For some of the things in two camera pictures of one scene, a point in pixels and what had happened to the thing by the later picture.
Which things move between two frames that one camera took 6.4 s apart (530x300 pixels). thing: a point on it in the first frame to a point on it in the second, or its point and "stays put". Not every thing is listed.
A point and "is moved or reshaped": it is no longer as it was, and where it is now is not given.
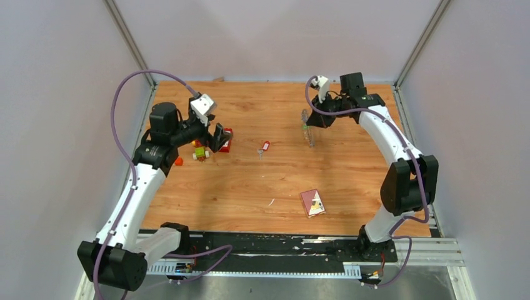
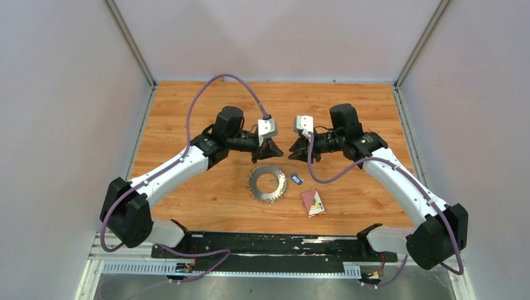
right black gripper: x=319 y=120 to x=300 y=149
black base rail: x=277 y=247 stays put
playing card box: x=312 y=203 stays put
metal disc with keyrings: x=306 y=128 is moved or reshaped
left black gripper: x=220 y=137 to x=267 y=149
